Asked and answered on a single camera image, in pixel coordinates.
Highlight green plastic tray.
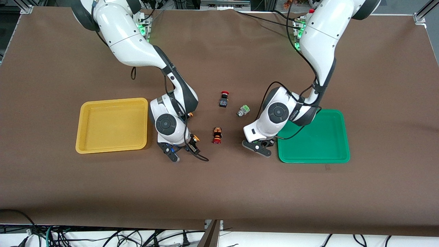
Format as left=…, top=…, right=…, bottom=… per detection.
left=277, top=109, right=351, bottom=164

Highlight brown table cover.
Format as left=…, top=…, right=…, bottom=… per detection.
left=0, top=6, right=439, bottom=237

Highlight yellow plastic tray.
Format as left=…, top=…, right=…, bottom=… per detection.
left=75, top=98, right=149, bottom=154

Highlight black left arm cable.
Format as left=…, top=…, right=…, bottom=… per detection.
left=256, top=0, right=323, bottom=140

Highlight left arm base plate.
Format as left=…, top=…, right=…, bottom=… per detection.
left=293, top=16, right=308, bottom=52

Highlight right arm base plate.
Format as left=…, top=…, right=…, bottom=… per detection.
left=137, top=11, right=154, bottom=42

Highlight black cable on table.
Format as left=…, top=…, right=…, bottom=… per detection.
left=235, top=10, right=299, bottom=30

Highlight black floor cable bundle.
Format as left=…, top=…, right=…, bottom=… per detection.
left=0, top=209, right=192, bottom=247

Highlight black floor cables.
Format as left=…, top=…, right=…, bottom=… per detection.
left=321, top=234, right=393, bottom=247

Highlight green floor cable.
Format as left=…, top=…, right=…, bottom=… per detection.
left=45, top=225, right=56, bottom=247

